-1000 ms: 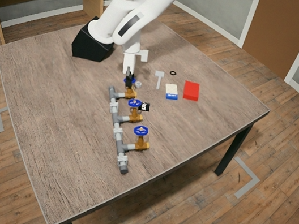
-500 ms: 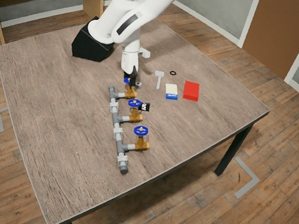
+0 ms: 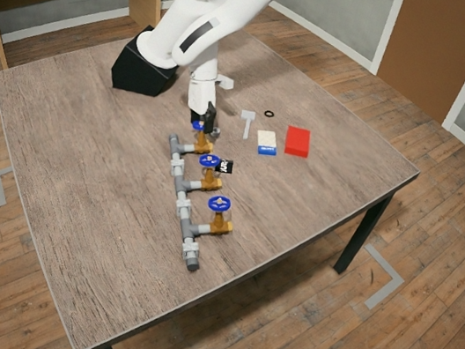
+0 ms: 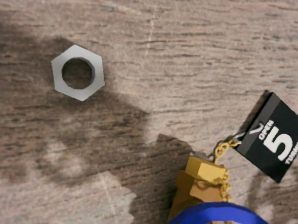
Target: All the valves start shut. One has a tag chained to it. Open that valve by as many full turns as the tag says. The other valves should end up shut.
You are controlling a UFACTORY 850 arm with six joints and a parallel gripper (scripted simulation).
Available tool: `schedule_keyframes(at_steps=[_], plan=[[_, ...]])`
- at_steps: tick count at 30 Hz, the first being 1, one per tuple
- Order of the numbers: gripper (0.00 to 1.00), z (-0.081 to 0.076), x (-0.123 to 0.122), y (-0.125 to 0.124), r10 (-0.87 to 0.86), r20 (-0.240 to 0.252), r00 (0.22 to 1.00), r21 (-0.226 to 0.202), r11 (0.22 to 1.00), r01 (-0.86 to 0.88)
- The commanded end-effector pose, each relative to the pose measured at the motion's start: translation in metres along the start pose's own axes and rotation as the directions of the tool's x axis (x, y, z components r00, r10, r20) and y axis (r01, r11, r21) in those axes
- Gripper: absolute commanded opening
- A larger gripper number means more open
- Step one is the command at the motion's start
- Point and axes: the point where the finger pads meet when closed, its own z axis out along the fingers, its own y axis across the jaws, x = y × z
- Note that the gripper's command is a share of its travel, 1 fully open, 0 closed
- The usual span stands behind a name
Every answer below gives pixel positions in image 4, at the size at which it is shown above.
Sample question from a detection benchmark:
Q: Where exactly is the grey hex nut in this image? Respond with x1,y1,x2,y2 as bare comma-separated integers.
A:
51,45,105,101

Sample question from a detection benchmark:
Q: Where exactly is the black tag with gold chain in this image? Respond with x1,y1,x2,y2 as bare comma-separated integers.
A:
214,92,298,202

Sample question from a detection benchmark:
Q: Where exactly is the grey and white pipe manifold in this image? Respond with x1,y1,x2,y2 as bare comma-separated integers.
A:
166,157,269,224

